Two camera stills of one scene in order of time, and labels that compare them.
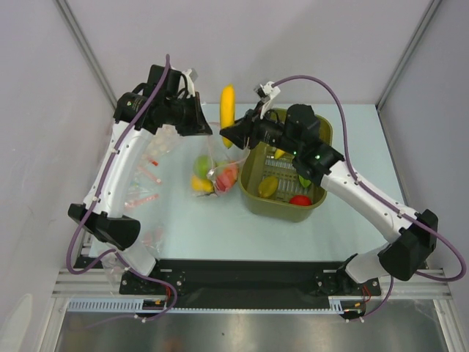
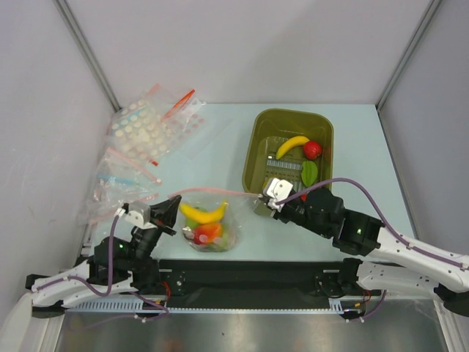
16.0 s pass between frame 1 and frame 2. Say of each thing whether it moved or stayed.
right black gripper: moved
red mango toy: moved
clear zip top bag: moved
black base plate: stayed
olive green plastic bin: stayed
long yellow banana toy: moved
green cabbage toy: moved
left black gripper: moved
